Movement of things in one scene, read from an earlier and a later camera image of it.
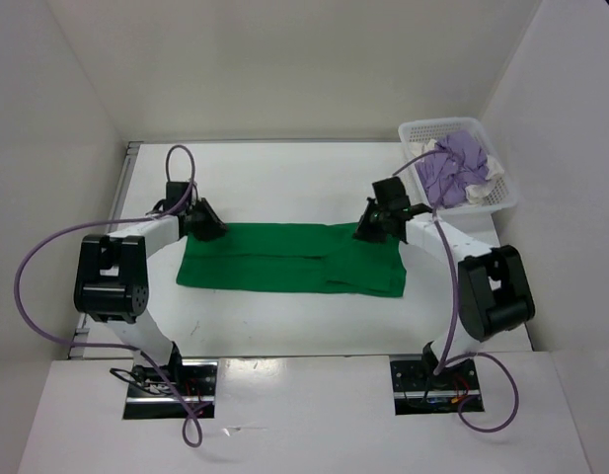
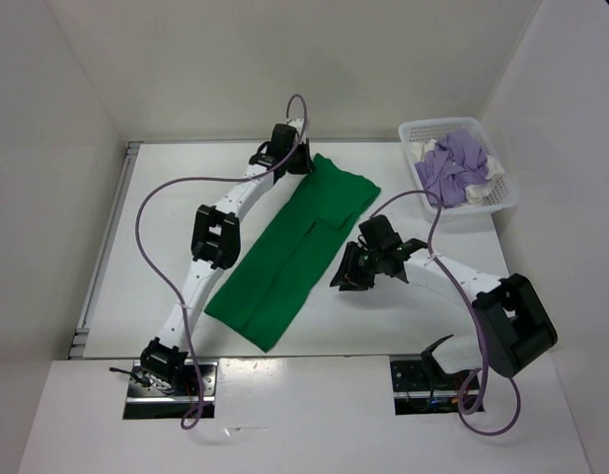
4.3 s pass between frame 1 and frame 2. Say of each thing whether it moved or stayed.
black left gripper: moved
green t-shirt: moved
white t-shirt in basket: stayed
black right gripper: moved
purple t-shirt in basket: stayed
